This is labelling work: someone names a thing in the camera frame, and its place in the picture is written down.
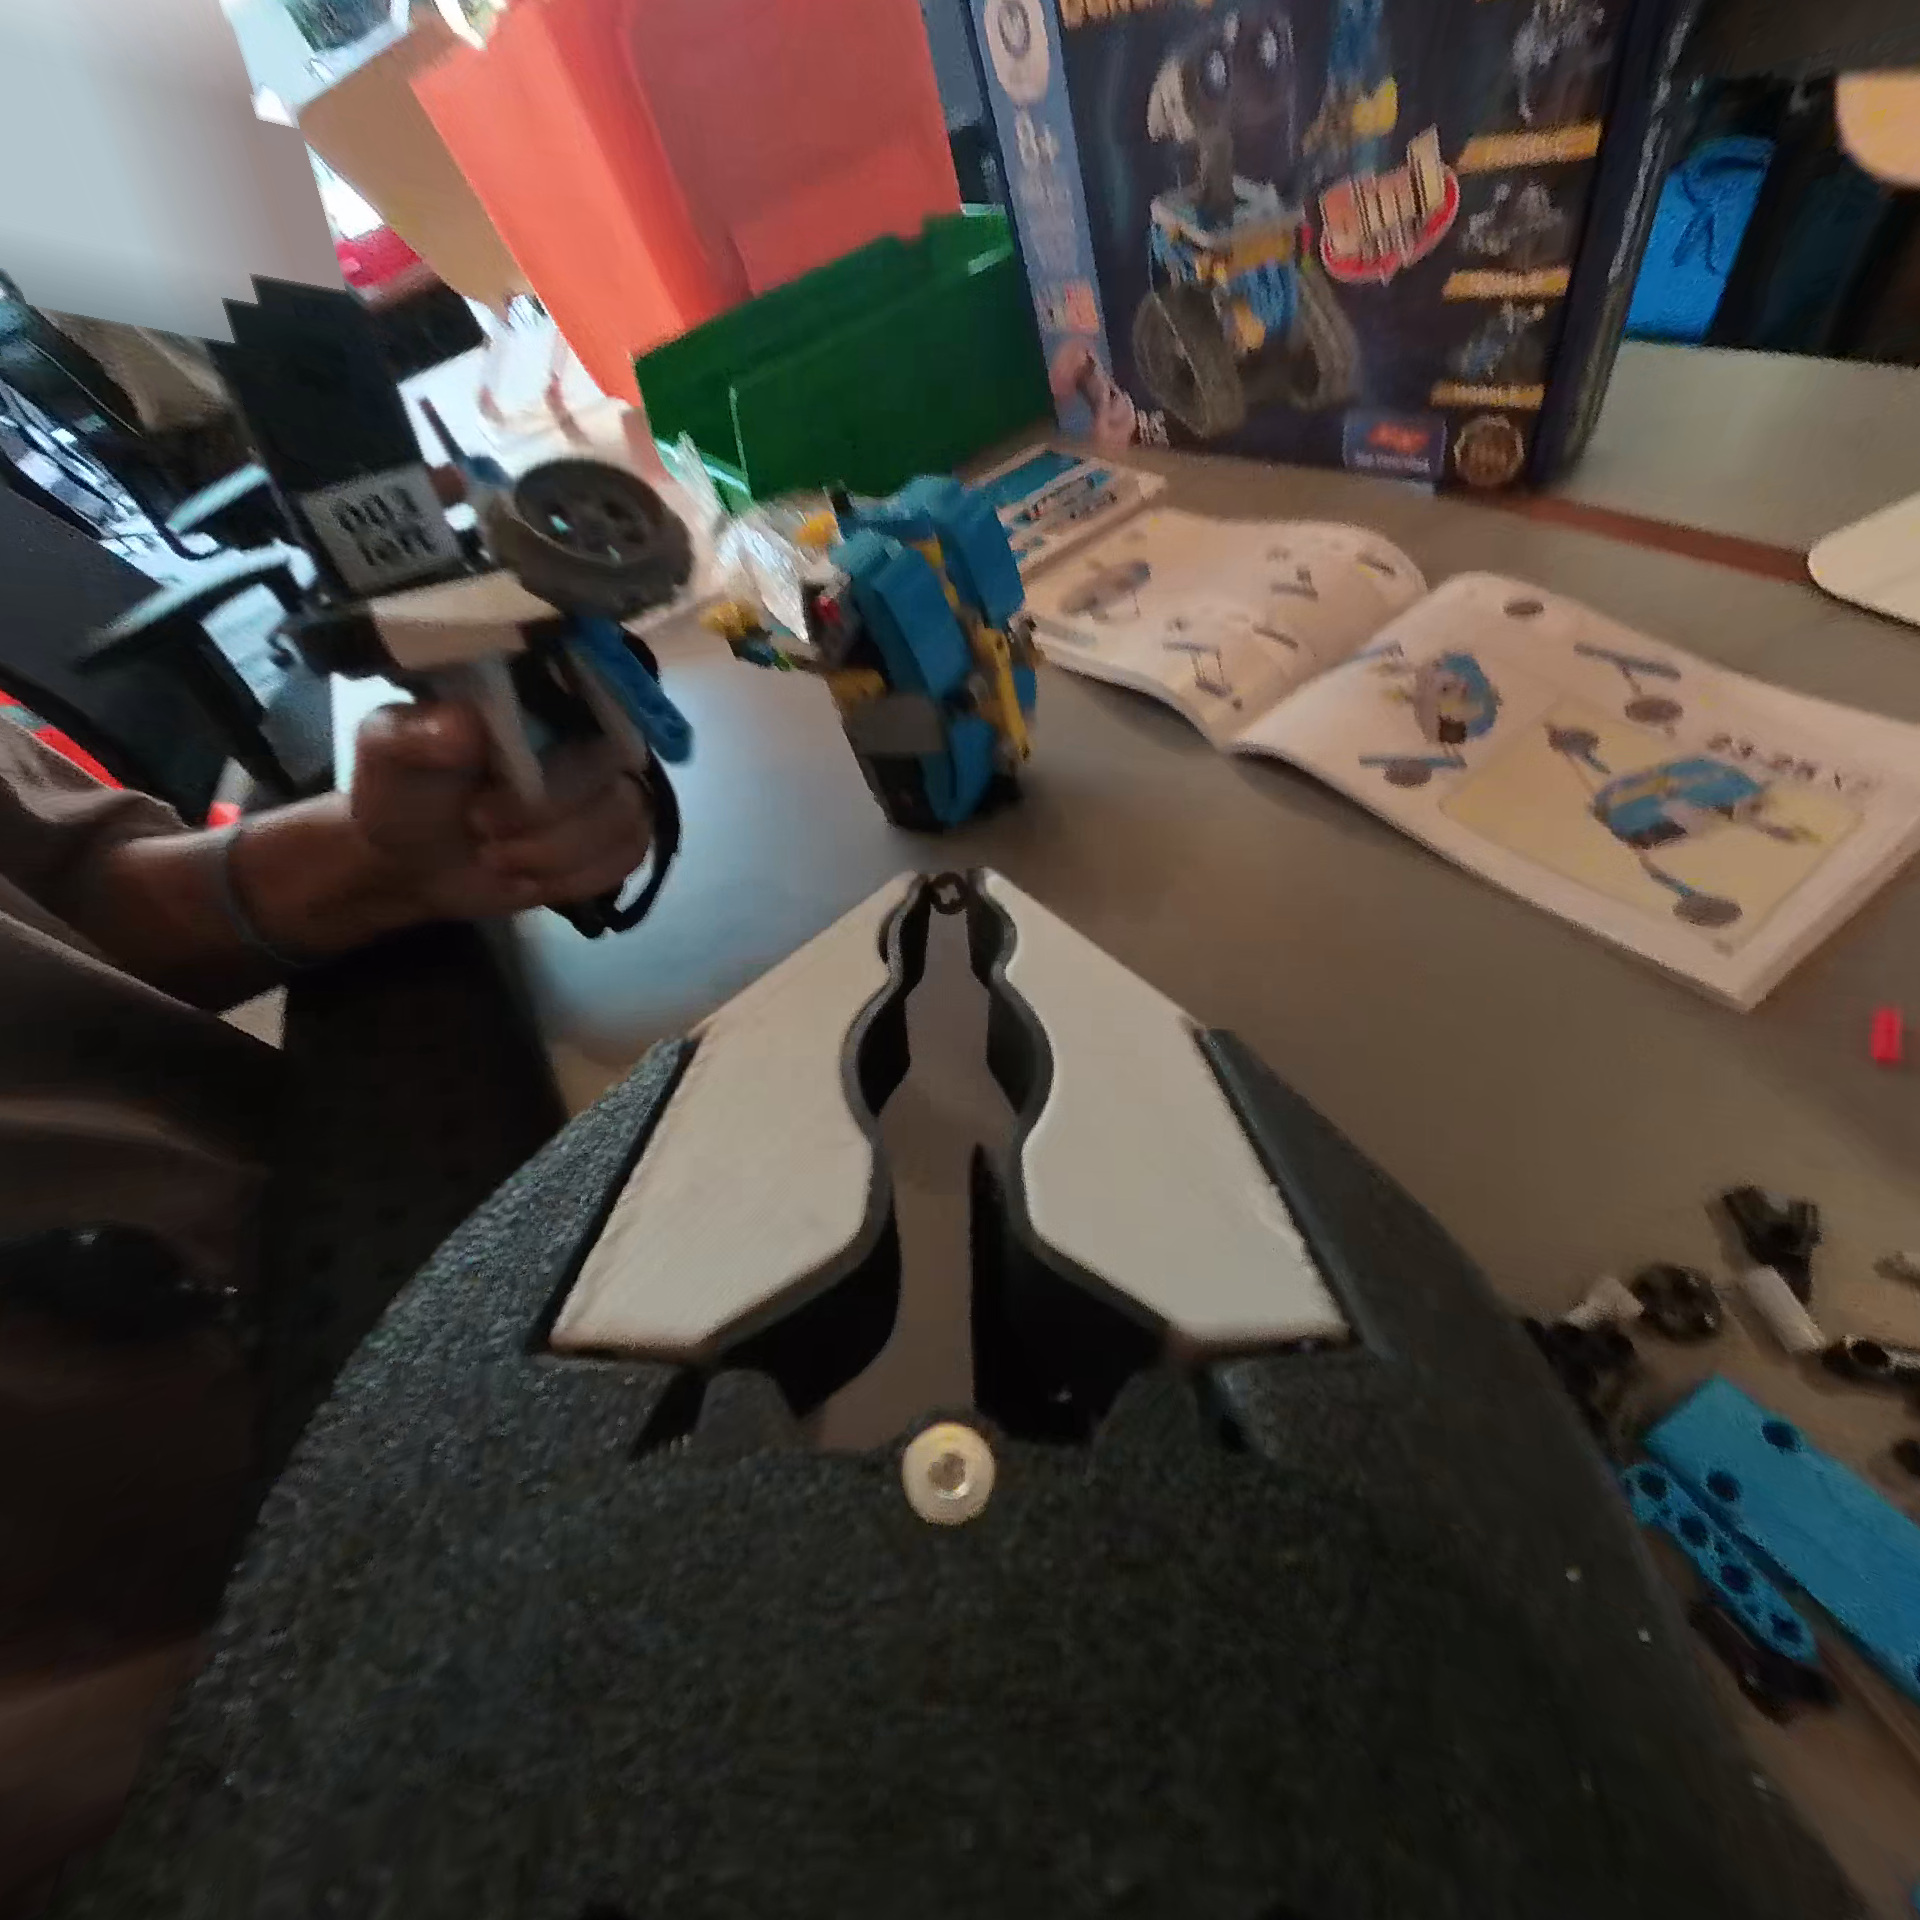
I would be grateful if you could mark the robot kit box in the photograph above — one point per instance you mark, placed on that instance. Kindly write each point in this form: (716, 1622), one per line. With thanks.
(1278, 300)

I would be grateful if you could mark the bubble wrap bag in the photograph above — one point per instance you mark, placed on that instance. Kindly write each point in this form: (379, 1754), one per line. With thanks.
(758, 555)

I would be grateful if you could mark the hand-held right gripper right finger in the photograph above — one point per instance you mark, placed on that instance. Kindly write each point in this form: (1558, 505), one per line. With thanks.
(1156, 1184)

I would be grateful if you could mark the black office chair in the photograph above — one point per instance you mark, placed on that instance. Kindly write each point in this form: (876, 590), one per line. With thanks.
(195, 601)

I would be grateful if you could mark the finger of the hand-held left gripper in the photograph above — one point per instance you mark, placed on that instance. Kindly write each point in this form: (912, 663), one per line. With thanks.
(452, 629)

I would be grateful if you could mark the tan paper bag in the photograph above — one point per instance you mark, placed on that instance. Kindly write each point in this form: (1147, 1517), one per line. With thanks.
(421, 179)

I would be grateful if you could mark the instruction booklet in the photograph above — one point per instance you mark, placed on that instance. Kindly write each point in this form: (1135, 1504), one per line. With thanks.
(1501, 722)

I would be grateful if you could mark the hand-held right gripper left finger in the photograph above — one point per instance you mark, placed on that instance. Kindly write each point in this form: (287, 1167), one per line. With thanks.
(723, 1184)

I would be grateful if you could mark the person's left hand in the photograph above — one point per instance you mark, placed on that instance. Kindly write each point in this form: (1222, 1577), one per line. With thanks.
(452, 842)

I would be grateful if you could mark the grey toothed wheel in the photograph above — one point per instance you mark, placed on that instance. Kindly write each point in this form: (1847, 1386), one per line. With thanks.
(592, 532)

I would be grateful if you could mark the pile of building pieces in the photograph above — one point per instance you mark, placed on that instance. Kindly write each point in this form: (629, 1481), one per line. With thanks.
(1787, 1485)

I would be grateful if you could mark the blue perforated beam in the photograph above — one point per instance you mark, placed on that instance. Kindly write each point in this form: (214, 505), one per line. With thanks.
(629, 693)

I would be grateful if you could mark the orange tote bag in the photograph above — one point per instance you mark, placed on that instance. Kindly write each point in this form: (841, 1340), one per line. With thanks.
(674, 150)

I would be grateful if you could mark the blue wristband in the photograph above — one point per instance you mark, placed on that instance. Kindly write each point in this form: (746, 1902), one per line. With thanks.
(239, 901)

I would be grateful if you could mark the green storage bin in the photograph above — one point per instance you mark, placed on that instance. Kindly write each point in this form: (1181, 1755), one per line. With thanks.
(869, 376)

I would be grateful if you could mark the blue toy robot model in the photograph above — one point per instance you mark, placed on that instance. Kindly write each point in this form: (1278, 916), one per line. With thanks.
(917, 629)

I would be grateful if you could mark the small red piece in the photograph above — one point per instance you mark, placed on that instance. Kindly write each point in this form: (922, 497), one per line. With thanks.
(1886, 1037)

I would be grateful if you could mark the sticker sheet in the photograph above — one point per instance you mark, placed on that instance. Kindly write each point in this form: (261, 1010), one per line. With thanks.
(1066, 497)

